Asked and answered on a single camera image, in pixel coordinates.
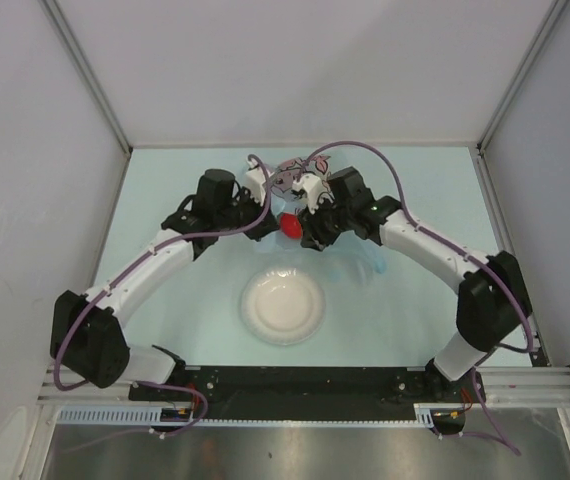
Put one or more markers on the aluminium frame rail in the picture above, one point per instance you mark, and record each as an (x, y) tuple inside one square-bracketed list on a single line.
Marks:
[(508, 387)]

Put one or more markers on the white paper plate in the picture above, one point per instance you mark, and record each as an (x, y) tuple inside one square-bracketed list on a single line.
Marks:
[(283, 306)]

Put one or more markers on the light blue plastic bag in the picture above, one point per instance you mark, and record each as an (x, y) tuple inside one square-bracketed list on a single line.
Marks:
[(286, 203)]

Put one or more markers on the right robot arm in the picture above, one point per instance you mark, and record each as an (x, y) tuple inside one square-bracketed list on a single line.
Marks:
[(492, 296)]

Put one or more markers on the red fake apple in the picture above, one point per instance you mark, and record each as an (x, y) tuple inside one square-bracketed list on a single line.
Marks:
[(290, 226)]

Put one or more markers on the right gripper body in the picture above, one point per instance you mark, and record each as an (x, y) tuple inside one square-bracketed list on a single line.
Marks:
[(327, 222)]

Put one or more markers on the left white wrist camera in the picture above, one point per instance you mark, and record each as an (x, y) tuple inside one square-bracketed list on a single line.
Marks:
[(254, 180)]

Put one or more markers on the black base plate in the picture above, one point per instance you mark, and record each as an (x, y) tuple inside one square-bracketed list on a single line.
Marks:
[(272, 407)]

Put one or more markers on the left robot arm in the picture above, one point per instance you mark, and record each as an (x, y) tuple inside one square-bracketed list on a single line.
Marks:
[(88, 329)]

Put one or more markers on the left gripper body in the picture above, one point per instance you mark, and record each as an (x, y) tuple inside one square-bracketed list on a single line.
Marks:
[(239, 213)]

